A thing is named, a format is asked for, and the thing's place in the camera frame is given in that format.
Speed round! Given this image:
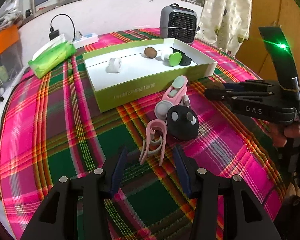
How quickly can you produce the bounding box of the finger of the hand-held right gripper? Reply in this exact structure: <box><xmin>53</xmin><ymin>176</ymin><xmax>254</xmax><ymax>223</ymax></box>
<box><xmin>204</xmin><ymin>89</ymin><xmax>273</xmax><ymax>103</ymax></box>
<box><xmin>224</xmin><ymin>79</ymin><xmax>275</xmax><ymax>93</ymax></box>

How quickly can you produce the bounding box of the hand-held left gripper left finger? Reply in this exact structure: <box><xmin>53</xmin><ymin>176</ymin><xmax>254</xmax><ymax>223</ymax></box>
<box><xmin>20</xmin><ymin>145</ymin><xmax>129</xmax><ymax>240</ymax></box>

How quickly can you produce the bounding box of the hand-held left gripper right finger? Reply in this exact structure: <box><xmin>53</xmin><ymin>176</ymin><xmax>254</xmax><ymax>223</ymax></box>
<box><xmin>172</xmin><ymin>145</ymin><xmax>282</xmax><ymax>240</ymax></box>

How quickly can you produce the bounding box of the white cable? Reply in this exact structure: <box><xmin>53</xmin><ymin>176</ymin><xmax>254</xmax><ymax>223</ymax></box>
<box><xmin>180</xmin><ymin>94</ymin><xmax>192</xmax><ymax>108</ymax></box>

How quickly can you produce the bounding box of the pink green clip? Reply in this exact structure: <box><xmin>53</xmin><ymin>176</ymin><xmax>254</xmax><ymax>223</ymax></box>
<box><xmin>164</xmin><ymin>76</ymin><xmax>188</xmax><ymax>105</ymax></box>

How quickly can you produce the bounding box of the black round button device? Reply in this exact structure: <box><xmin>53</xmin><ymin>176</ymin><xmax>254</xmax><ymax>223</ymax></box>
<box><xmin>166</xmin><ymin>105</ymin><xmax>199</xmax><ymax>142</ymax></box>

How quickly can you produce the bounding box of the black rectangular device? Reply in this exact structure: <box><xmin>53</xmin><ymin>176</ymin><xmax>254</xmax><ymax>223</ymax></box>
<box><xmin>170</xmin><ymin>46</ymin><xmax>192</xmax><ymax>66</ymax></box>

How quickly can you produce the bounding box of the plain pink clip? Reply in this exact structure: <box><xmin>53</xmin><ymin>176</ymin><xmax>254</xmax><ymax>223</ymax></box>
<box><xmin>139</xmin><ymin>120</ymin><xmax>168</xmax><ymax>167</ymax></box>

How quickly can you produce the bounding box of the green white spool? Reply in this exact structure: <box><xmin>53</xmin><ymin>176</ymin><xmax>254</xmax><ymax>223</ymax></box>
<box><xmin>161</xmin><ymin>51</ymin><xmax>182</xmax><ymax>67</ymax></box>

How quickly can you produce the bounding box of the small white dome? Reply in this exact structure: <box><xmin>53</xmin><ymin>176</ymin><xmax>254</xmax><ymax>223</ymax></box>
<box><xmin>154</xmin><ymin>101</ymin><xmax>173</xmax><ymax>120</ymax></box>

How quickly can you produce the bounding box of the green white cardboard box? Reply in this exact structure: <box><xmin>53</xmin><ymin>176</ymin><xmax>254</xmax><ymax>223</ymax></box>
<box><xmin>82</xmin><ymin>38</ymin><xmax>218</xmax><ymax>113</ymax></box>

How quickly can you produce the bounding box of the white round cap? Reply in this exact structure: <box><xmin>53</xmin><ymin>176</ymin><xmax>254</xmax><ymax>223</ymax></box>
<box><xmin>106</xmin><ymin>57</ymin><xmax>122</xmax><ymax>73</ymax></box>

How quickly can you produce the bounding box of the person's right hand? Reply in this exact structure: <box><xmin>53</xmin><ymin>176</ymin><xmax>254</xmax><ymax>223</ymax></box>
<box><xmin>269</xmin><ymin>124</ymin><xmax>300</xmax><ymax>148</ymax></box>

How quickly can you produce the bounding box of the wooden cabinet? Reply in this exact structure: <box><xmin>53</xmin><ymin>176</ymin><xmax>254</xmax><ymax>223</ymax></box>
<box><xmin>236</xmin><ymin>0</ymin><xmax>300</xmax><ymax>85</ymax></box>

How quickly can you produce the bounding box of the patterned cream curtain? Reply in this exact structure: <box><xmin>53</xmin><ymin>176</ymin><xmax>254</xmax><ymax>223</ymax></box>
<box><xmin>196</xmin><ymin>0</ymin><xmax>253</xmax><ymax>55</ymax></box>

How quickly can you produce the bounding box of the grey space heater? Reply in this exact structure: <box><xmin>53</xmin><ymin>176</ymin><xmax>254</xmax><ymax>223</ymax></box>
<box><xmin>160</xmin><ymin>3</ymin><xmax>198</xmax><ymax>46</ymax></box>

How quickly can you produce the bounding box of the green tissue pack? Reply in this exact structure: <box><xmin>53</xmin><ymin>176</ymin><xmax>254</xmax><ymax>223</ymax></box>
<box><xmin>27</xmin><ymin>34</ymin><xmax>77</xmax><ymax>78</ymax></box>

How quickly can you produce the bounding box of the white power strip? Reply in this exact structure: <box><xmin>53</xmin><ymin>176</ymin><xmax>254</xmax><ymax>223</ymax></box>
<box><xmin>72</xmin><ymin>31</ymin><xmax>99</xmax><ymax>48</ymax></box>

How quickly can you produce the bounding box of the clear bin with orange lid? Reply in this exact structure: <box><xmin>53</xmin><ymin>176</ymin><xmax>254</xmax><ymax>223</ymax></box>
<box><xmin>0</xmin><ymin>25</ymin><xmax>23</xmax><ymax>90</ymax></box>

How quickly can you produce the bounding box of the pile of papers and packets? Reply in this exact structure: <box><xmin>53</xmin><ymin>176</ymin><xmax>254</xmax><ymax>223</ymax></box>
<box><xmin>0</xmin><ymin>0</ymin><xmax>23</xmax><ymax>34</ymax></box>

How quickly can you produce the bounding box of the black charger cable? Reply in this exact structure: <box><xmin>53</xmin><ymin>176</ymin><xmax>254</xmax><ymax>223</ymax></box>
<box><xmin>49</xmin><ymin>14</ymin><xmax>76</xmax><ymax>43</ymax></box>

